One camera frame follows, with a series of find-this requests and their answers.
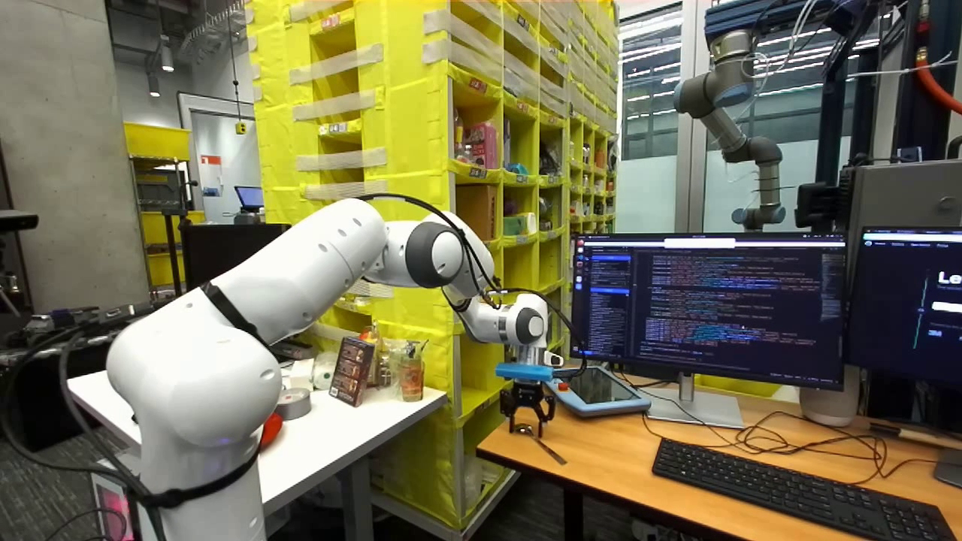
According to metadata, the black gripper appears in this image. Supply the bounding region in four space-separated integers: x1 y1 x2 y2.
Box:
498 382 555 440

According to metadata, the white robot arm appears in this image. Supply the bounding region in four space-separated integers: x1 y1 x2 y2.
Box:
107 196 549 541

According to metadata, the grey background robot arm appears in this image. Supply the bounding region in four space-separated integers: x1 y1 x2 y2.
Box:
673 31 786 231

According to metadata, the blue teach pendant tablet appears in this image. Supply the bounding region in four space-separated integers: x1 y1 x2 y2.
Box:
548 367 652 418

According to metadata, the glass jar with orange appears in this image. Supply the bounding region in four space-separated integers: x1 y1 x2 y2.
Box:
398 343 423 399

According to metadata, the small picture card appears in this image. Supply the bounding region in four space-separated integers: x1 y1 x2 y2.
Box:
331 337 375 406

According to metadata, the white side table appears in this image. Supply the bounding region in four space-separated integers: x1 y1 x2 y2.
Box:
70 371 444 541

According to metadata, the grey tape roll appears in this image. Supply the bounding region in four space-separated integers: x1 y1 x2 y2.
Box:
278 388 312 422

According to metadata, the red round object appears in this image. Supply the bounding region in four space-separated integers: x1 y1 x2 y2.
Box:
258 411 282 451

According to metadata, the wide computer monitor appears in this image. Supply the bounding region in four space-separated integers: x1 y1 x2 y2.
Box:
572 231 846 388

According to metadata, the black keyboard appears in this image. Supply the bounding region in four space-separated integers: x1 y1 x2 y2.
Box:
652 440 955 541

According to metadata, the yellow fabric shelf unit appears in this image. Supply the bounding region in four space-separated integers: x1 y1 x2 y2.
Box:
245 0 617 538

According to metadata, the black monitor behind table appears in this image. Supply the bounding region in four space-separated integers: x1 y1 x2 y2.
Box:
182 223 282 289

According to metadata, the right computer monitor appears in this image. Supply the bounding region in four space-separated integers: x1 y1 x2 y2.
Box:
849 229 962 391

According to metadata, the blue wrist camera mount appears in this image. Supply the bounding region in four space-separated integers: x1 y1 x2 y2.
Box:
495 363 553 382

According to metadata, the black cable on desk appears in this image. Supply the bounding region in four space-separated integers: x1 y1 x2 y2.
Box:
641 403 934 488

